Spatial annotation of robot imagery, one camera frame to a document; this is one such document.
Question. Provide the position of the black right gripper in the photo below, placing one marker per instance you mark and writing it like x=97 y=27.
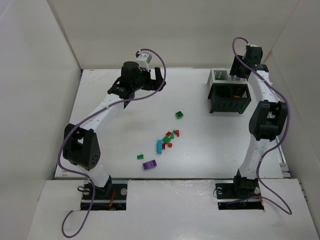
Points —
x=238 y=72

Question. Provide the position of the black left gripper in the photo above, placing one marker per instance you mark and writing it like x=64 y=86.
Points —
x=152 y=80

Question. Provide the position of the green square lego brick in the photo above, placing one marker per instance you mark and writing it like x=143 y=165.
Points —
x=179 y=115

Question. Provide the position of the cyan long lego brick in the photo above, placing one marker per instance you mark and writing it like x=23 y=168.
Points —
x=159 y=146

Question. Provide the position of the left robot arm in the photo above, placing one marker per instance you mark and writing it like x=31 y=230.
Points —
x=81 y=146

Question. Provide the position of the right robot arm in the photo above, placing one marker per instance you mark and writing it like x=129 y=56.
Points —
x=265 y=124

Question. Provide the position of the white slotted container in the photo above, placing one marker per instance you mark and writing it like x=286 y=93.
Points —
x=222 y=76

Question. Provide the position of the black slotted container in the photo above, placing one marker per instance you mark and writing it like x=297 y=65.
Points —
x=221 y=96

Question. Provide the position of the small green lego brick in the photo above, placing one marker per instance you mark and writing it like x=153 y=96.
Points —
x=141 y=156

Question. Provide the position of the purple flat lego brick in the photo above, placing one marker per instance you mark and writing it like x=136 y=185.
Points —
x=149 y=165

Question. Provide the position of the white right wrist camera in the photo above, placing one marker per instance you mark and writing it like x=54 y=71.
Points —
x=252 y=46

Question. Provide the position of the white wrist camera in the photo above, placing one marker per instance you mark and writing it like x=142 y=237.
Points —
x=252 y=46
x=143 y=59

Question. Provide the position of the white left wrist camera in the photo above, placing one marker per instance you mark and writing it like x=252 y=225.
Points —
x=143 y=59

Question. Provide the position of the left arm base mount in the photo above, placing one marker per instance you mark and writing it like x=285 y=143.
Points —
x=113 y=198

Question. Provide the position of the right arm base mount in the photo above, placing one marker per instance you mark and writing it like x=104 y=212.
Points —
x=238 y=194

